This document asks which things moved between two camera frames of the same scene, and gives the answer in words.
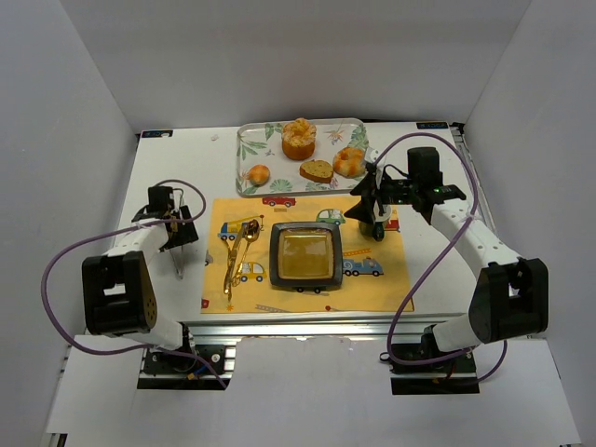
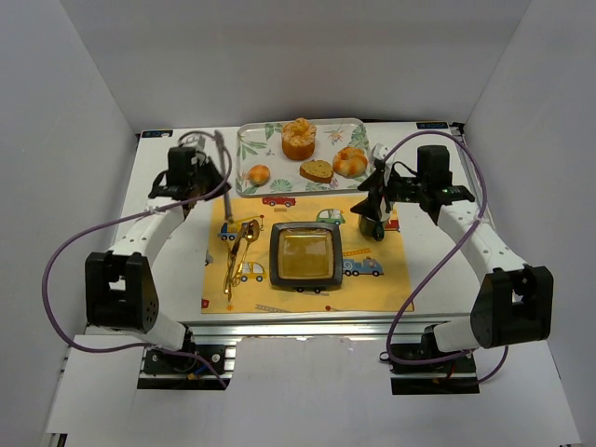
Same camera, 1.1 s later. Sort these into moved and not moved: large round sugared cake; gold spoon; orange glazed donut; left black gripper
Moved: left black gripper
Not moved: gold spoon; orange glazed donut; large round sugared cake
